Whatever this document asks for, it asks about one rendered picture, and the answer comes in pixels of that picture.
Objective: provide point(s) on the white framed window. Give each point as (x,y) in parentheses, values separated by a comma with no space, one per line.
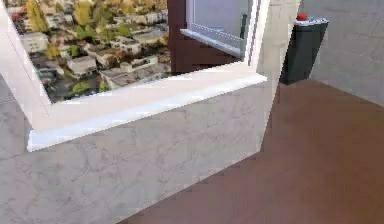
(133,100)

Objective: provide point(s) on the dark grey cabinet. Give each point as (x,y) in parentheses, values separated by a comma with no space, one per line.
(301,53)

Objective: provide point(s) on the small red round object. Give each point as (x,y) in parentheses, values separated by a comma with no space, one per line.
(302,16)

